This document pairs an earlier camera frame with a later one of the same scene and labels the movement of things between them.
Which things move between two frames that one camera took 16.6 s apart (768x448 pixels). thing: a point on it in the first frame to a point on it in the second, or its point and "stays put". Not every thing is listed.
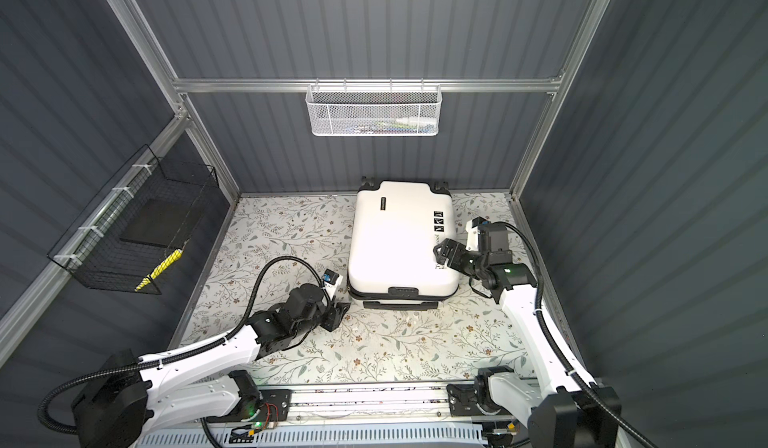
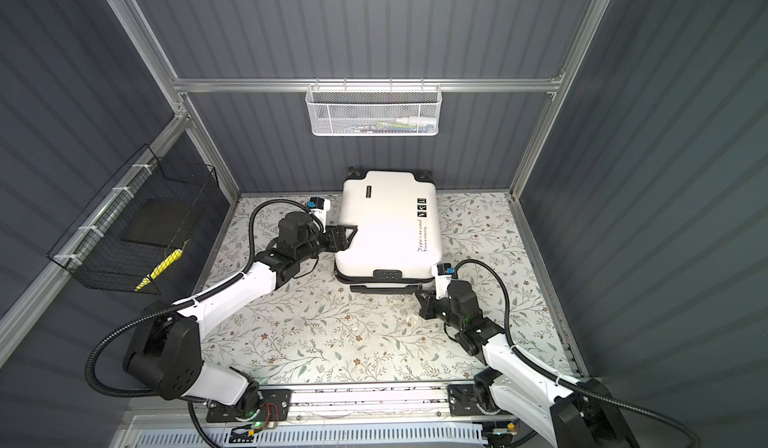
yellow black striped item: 161,269 stays put
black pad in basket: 157,222 stays put
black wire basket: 139,224 stays put
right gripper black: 459,250 to 428,303
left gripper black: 335,314 to 343,241
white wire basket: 374,110 stays put
